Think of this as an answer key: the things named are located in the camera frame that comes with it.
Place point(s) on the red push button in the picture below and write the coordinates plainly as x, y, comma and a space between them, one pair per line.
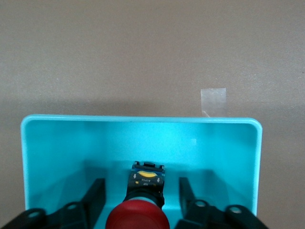
138, 214

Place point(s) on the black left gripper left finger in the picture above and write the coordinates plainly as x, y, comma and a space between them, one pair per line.
78, 214

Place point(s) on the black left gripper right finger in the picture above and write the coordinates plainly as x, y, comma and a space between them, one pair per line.
202, 217

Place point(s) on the cyan plastic bin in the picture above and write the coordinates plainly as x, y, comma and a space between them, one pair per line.
143, 138

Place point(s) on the clear tape piece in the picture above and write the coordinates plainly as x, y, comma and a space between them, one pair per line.
213, 101

